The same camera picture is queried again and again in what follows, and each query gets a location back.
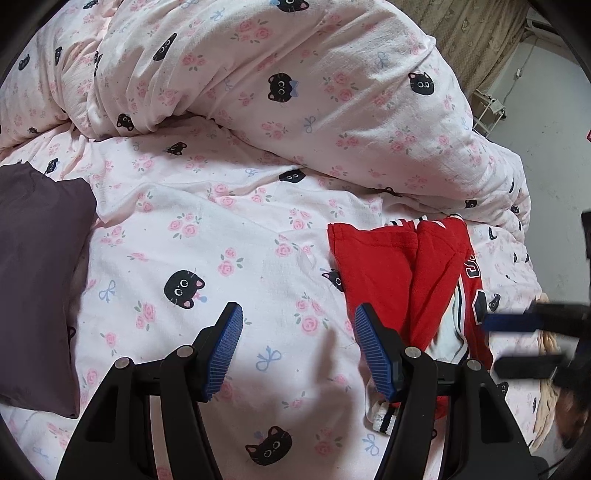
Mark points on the pink floral cat-print duvet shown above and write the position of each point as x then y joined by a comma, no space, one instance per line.
277,60

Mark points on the red and white jersey shirt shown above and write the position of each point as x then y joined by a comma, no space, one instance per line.
397,267

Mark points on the beige fuzzy blanket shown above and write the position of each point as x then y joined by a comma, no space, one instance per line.
547,344

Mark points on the dark purple pillow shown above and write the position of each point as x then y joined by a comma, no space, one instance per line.
37,277

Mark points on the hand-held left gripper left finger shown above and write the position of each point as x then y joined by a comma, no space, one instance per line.
224,350

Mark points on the white air conditioner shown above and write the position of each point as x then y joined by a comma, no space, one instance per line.
542,30

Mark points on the pink floral cat-print bed sheet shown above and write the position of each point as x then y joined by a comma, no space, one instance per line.
161,230

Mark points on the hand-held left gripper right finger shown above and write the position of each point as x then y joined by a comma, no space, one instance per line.
374,350

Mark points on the beige patterned curtain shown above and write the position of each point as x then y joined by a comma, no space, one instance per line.
480,32

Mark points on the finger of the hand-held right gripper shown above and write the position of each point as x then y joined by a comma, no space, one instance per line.
526,367
510,322

